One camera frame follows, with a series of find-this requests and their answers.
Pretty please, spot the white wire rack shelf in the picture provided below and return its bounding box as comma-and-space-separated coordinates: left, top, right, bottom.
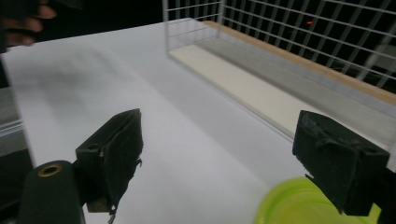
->
162, 0, 396, 150

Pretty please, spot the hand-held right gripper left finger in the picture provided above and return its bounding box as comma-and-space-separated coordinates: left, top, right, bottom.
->
75, 107, 145, 216

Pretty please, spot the lime green plastic lid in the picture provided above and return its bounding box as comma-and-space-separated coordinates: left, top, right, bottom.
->
253, 175, 383, 224

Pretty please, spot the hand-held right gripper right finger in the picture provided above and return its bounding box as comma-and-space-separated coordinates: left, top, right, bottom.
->
291, 109, 391, 217

